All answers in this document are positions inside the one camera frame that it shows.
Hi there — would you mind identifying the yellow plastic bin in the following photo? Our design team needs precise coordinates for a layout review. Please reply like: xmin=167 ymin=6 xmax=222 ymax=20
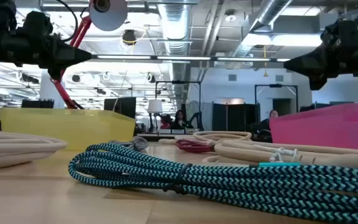
xmin=0 ymin=107 xmax=136 ymax=152

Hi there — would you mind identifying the maroon braided USB cable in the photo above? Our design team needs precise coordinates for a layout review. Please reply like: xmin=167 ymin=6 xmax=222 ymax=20
xmin=175 ymin=138 xmax=216 ymax=154

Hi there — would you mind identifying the black background monitor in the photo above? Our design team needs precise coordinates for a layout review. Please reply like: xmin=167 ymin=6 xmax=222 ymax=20
xmin=103 ymin=96 xmax=137 ymax=119

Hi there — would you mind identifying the silver diagonal duct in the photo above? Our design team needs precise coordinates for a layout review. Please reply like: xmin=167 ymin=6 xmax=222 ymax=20
xmin=225 ymin=0 xmax=295 ymax=68

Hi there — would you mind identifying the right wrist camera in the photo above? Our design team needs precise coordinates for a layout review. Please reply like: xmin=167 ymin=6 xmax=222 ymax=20
xmin=323 ymin=19 xmax=358 ymax=47

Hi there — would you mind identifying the dark partition screen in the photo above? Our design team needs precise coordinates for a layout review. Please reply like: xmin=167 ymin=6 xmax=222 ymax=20
xmin=212 ymin=103 xmax=261 ymax=132

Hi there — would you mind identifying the black background rig frame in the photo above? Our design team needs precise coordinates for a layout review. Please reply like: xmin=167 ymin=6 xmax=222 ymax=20
xmin=254 ymin=83 xmax=300 ymax=113
xmin=154 ymin=80 xmax=203 ymax=131

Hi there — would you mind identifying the grey braided USB cable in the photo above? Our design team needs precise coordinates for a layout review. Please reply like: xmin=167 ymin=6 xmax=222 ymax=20
xmin=109 ymin=136 xmax=150 ymax=152

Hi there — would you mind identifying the yellow hanging cord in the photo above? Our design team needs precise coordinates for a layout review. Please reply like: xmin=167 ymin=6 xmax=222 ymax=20
xmin=262 ymin=45 xmax=269 ymax=78

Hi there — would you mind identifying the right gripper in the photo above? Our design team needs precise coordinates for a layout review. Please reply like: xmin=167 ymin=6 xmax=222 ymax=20
xmin=283 ymin=43 xmax=358 ymax=91

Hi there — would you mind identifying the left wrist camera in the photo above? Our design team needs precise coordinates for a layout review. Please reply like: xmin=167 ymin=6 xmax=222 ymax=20
xmin=22 ymin=11 xmax=55 ymax=37

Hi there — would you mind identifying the white shade table lamp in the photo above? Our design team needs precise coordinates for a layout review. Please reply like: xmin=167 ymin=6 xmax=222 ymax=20
xmin=147 ymin=99 xmax=164 ymax=133

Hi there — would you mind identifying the teal braided USB cable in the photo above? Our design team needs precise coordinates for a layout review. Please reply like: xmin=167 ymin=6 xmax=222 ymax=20
xmin=68 ymin=142 xmax=358 ymax=224

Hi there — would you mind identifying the overhead light bar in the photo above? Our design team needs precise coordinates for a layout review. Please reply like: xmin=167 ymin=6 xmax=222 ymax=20
xmin=91 ymin=54 xmax=291 ymax=63

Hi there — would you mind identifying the red desk lamp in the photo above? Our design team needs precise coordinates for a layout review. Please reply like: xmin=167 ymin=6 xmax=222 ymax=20
xmin=50 ymin=0 xmax=129 ymax=110

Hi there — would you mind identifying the black equipment row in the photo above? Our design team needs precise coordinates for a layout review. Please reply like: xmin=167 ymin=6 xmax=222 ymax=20
xmin=21 ymin=98 xmax=55 ymax=110

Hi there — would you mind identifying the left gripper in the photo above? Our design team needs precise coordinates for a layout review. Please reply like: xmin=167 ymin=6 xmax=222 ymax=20
xmin=17 ymin=32 xmax=93 ymax=80

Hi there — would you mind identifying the silver spiral duct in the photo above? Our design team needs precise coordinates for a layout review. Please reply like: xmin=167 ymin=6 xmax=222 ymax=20
xmin=157 ymin=0 xmax=194 ymax=103

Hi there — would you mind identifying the person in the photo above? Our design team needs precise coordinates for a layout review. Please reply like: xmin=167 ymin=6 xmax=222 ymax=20
xmin=259 ymin=109 xmax=280 ymax=133
xmin=170 ymin=109 xmax=194 ymax=130
xmin=159 ymin=114 xmax=173 ymax=130

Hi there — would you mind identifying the pink plastic bin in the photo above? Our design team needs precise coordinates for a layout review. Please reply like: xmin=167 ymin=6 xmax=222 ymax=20
xmin=268 ymin=102 xmax=358 ymax=153

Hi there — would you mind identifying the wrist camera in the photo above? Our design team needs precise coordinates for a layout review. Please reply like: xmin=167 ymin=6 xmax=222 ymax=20
xmin=22 ymin=11 xmax=55 ymax=37
xmin=323 ymin=19 xmax=358 ymax=47

